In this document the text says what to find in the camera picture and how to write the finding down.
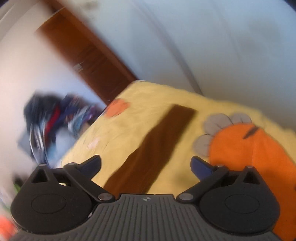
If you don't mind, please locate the brown knit sweater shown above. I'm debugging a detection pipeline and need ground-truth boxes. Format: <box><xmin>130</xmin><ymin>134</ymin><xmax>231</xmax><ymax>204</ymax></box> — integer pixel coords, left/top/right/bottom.
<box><xmin>103</xmin><ymin>105</ymin><xmax>196</xmax><ymax>198</ymax></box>

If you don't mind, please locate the pile of clothes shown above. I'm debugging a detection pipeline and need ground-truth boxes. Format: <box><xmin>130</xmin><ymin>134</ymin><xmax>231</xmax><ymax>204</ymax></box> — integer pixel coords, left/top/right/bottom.
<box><xmin>18</xmin><ymin>93</ymin><xmax>103</xmax><ymax>167</ymax></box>

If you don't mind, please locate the yellow floral bedspread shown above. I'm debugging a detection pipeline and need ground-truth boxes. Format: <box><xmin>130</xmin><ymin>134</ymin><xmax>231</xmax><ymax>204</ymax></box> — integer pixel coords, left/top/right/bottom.
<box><xmin>62</xmin><ymin>81</ymin><xmax>295</xmax><ymax>240</ymax></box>

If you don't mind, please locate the brown wooden door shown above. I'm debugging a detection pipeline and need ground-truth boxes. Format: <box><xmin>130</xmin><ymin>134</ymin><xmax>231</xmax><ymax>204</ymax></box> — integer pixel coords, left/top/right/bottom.
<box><xmin>39</xmin><ymin>1</ymin><xmax>137</xmax><ymax>105</ymax></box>

